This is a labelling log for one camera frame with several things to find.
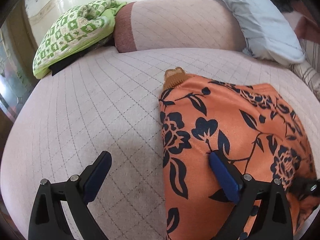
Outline orange black floral blouse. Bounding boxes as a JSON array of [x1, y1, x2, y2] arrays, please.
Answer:
[[159, 67, 319, 239]]

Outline glass window door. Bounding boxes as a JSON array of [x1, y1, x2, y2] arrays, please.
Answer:
[[1, 26, 34, 119]]

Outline light blue grey pillow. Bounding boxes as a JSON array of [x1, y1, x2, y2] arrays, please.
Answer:
[[222, 0, 305, 66]]

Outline green white patterned pillow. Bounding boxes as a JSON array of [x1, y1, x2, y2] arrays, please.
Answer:
[[33, 0, 127, 80]]

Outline pink quilted bolster cushion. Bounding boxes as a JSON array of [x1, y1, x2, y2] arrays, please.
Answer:
[[113, 0, 246, 53]]

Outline dark wooden door frame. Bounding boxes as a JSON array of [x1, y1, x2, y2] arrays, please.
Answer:
[[3, 0, 38, 87]]

